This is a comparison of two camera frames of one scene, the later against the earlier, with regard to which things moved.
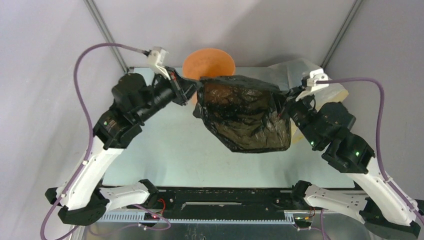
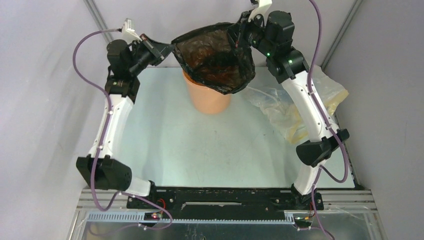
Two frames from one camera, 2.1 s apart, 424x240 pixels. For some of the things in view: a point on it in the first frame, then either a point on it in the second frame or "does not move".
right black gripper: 291,104 -> 240,33
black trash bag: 242,112 -> 210,56
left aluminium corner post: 98,19 does not move
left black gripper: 185,89 -> 160,50
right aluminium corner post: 341,33 does not move
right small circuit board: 303,219 does not move
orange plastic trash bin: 207,62 -> 205,100
